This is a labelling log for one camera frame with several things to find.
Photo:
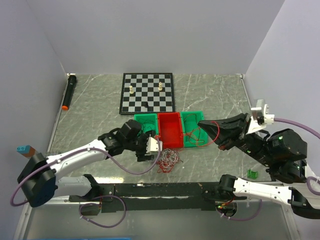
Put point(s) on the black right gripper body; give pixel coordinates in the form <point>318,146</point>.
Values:
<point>250,143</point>

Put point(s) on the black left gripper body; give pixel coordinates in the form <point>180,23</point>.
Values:
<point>139,145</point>

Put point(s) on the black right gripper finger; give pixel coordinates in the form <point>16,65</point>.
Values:
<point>232,123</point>
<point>225,139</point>

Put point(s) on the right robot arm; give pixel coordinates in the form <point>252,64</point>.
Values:
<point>283,153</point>

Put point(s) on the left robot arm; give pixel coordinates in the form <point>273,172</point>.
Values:
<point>46,177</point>

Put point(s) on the green bin left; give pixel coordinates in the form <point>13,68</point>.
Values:
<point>149,123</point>

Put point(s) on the green bin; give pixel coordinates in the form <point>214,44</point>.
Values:
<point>193,135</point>
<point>149,123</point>

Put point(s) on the green bin right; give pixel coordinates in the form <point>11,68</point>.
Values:
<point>193,135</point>

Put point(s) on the small green clip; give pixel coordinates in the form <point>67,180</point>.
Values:
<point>252,174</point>

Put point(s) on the red plastic bin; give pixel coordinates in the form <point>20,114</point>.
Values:
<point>170,130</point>

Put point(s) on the black and silver chessboard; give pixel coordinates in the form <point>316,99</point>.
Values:
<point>145,86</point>

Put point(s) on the cream chess piece left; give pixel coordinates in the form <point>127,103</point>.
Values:
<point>131,91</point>

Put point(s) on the cream chess piece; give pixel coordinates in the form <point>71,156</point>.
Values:
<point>160,86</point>
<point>131,91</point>

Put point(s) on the cream chess piece right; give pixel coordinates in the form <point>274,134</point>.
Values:
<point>160,86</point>

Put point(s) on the black marker orange cap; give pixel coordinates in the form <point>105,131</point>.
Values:
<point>71,85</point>

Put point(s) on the blue orange block tool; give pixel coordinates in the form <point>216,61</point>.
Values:
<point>26,150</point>

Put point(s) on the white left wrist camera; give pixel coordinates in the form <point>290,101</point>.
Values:
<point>153,146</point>

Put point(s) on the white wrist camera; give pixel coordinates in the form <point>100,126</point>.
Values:
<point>261,116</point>
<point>153,146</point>

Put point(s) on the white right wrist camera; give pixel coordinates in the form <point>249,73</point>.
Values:
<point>261,116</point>

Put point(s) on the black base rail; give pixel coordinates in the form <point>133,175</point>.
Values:
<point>159,196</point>

